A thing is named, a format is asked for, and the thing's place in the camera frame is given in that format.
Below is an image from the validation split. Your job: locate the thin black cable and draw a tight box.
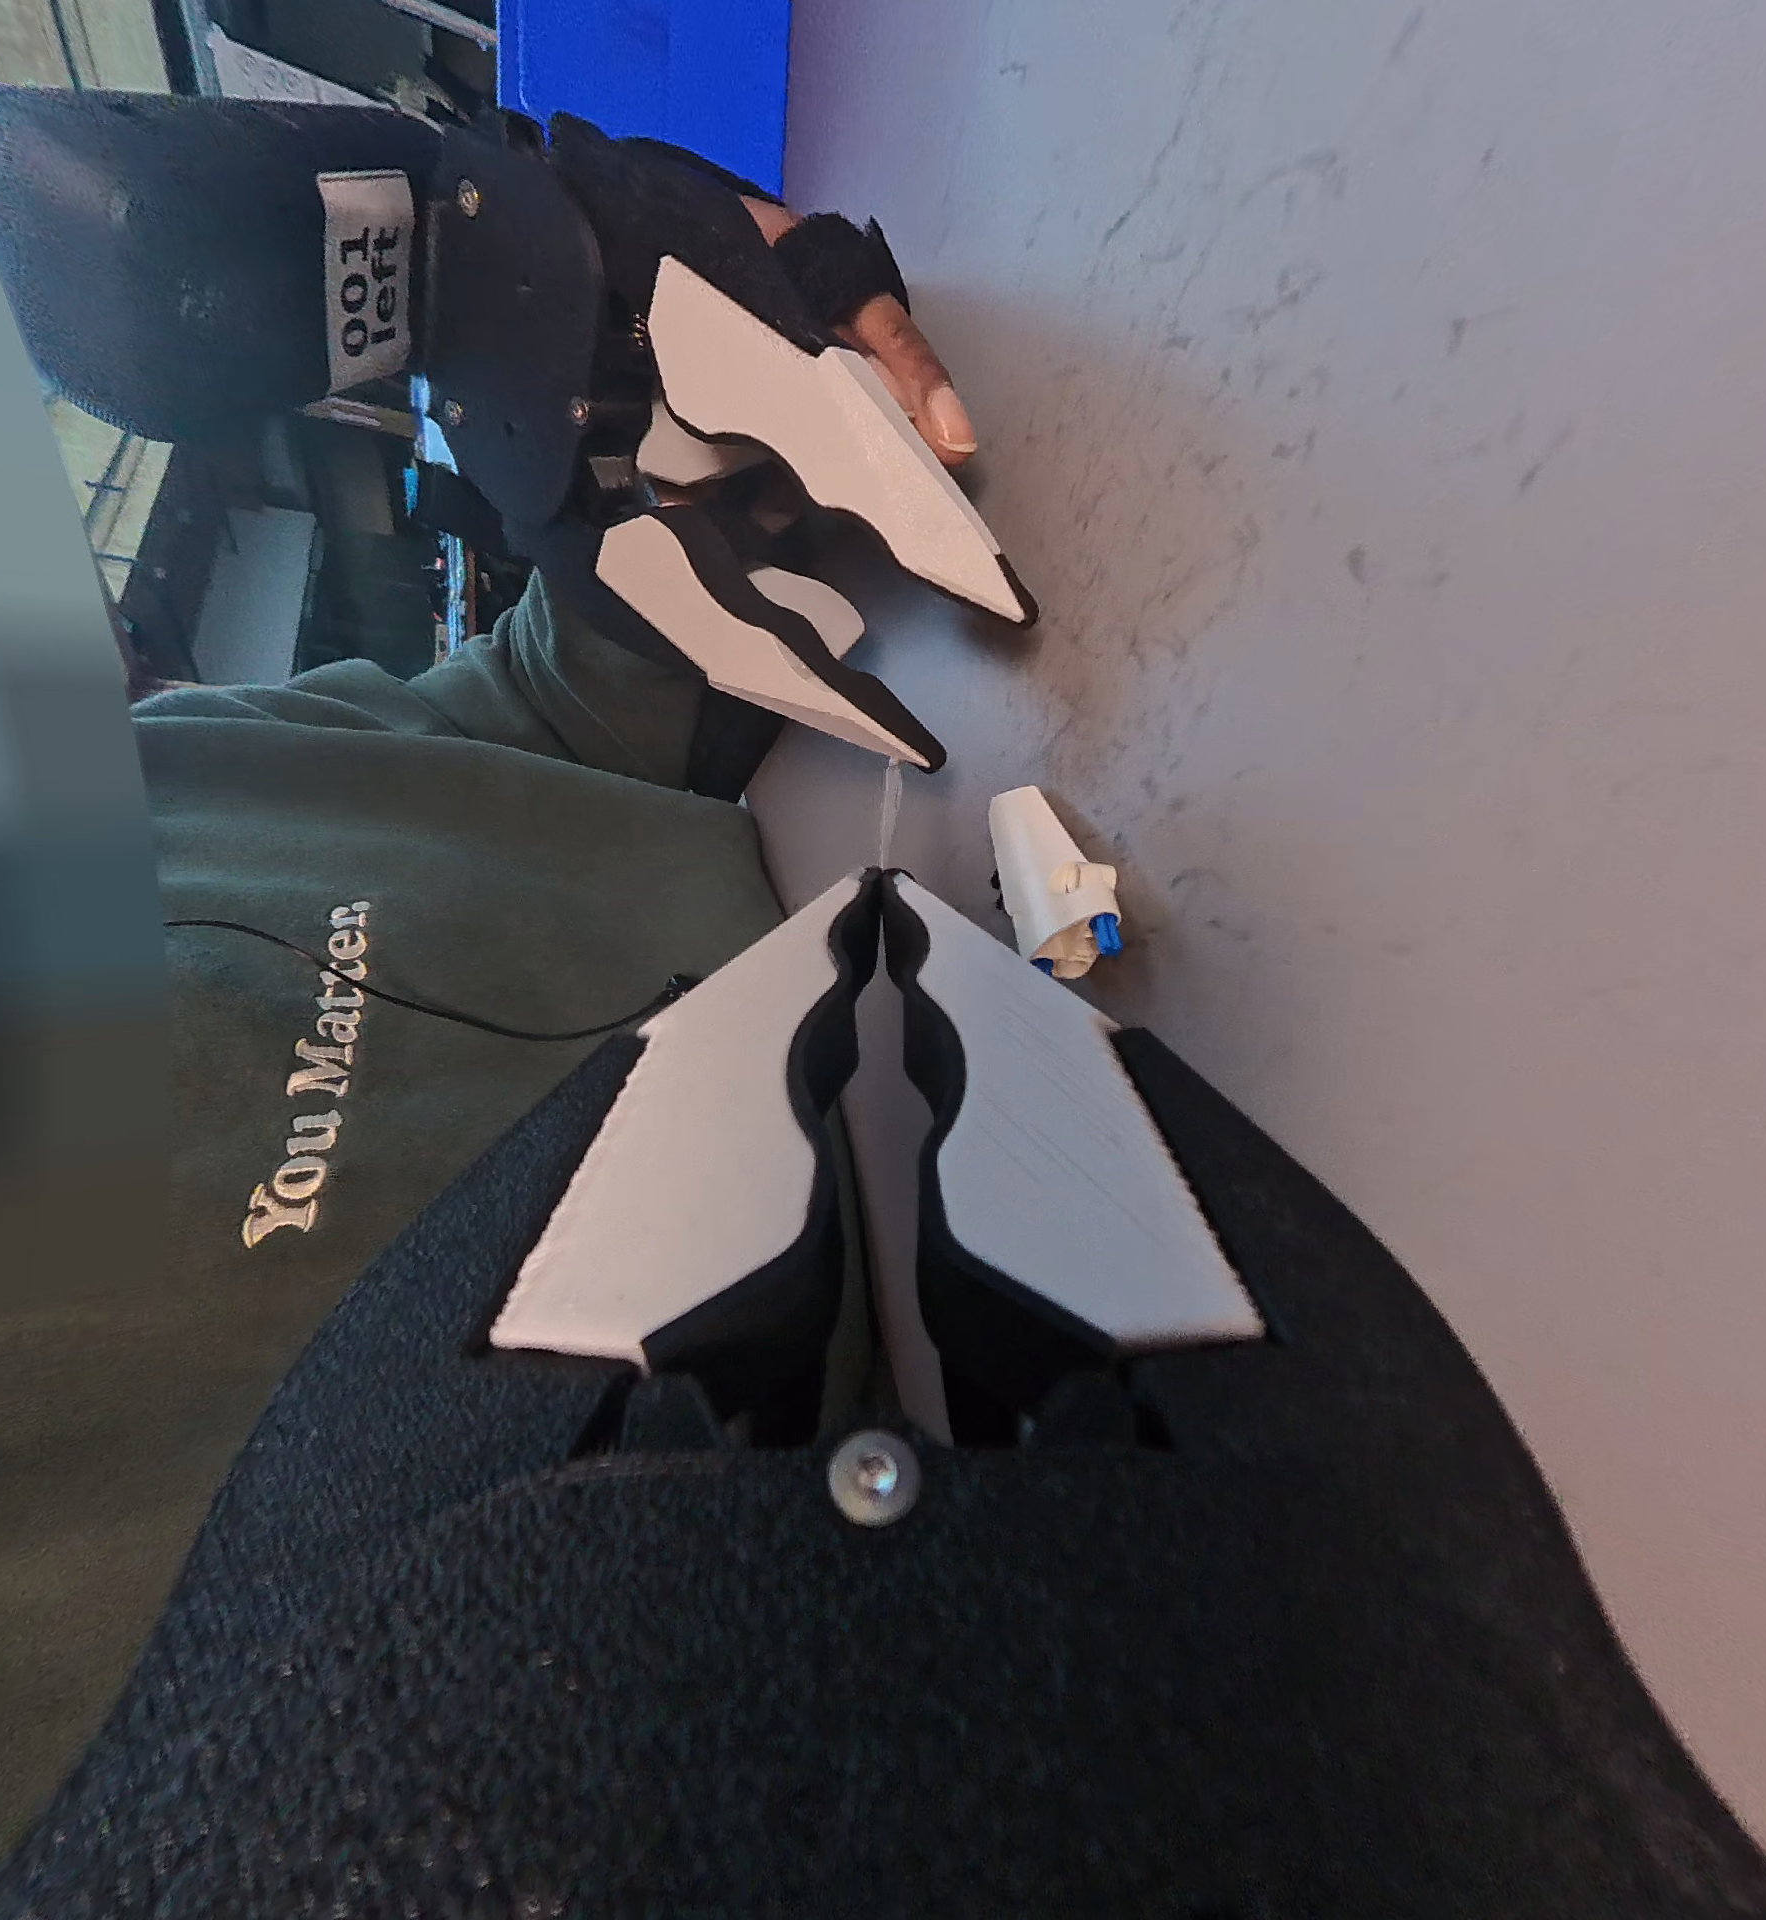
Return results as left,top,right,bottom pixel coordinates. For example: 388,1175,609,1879
172,917,690,1044

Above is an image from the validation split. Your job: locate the person's left hand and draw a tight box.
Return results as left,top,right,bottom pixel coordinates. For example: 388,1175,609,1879
554,111,979,461

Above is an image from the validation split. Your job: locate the white spotted toy piece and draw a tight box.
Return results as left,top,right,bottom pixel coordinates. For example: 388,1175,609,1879
984,784,1126,985

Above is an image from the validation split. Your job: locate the person's left forearm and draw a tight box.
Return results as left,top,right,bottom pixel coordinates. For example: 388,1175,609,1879
417,569,787,812

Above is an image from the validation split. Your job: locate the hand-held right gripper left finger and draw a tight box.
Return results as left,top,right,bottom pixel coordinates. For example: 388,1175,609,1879
490,870,885,1377

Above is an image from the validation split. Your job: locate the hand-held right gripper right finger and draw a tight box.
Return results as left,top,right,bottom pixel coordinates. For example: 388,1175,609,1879
881,870,1268,1358

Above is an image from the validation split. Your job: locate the blue box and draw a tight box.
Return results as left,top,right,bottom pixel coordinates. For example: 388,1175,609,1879
497,0,795,203

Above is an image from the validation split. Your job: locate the grey desk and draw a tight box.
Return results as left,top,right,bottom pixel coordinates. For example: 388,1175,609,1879
740,0,1766,1920

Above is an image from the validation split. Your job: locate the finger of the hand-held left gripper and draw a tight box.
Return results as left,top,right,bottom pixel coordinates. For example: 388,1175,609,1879
594,507,948,777
642,255,1043,628

